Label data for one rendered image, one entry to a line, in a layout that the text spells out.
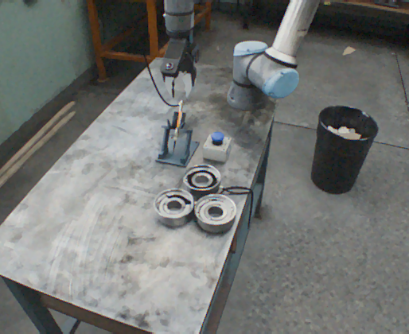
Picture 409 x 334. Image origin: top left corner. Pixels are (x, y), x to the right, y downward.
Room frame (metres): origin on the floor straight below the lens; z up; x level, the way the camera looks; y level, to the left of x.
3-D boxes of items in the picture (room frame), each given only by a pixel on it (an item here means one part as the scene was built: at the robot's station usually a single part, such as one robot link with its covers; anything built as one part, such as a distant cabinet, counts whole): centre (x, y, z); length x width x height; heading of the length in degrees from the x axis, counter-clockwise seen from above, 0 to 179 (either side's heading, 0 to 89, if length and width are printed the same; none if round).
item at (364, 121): (1.69, -0.79, 0.21); 0.34 x 0.34 x 0.43
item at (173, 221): (0.68, 0.08, 0.82); 0.10 x 0.10 x 0.04
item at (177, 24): (0.98, 0.07, 1.21); 0.08 x 0.08 x 0.05
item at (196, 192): (0.78, 0.01, 0.82); 0.10 x 0.10 x 0.04
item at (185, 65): (0.98, 0.06, 1.13); 0.09 x 0.08 x 0.12; 162
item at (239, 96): (1.26, -0.16, 0.85); 0.15 x 0.15 x 0.10
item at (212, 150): (0.93, -0.04, 0.82); 0.08 x 0.07 x 0.05; 162
